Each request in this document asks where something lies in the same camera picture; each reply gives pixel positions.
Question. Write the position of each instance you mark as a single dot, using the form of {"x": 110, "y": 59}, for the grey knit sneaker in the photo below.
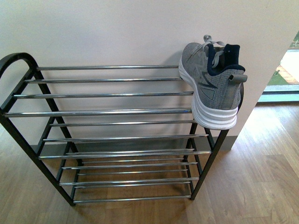
{"x": 213, "y": 71}

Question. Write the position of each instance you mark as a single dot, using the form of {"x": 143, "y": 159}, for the black metal shoe rack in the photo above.
{"x": 107, "y": 133}

